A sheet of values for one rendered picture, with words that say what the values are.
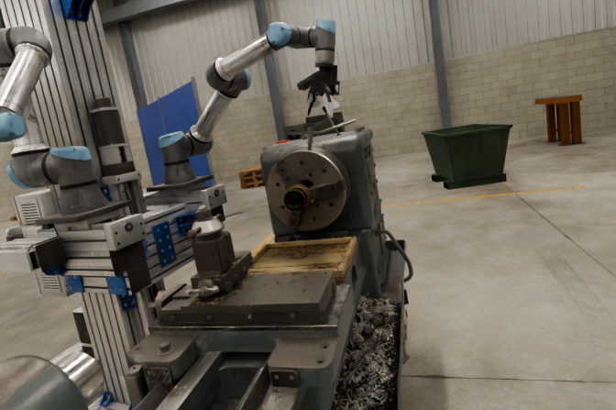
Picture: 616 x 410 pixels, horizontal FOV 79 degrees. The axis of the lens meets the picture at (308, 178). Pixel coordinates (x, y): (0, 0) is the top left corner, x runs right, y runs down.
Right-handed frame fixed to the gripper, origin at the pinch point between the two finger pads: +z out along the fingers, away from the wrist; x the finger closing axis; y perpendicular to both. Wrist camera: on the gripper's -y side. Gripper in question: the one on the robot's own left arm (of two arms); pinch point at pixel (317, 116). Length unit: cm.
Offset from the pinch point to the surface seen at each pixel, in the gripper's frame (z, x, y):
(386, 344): 71, -44, -1
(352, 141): 9.5, -3.5, 15.5
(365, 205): 35.2, -9.5, 19.2
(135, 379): 52, -42, -76
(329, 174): 20.7, -10.1, -1.1
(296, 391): 46, -69, -54
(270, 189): 28.4, 7.7, -15.9
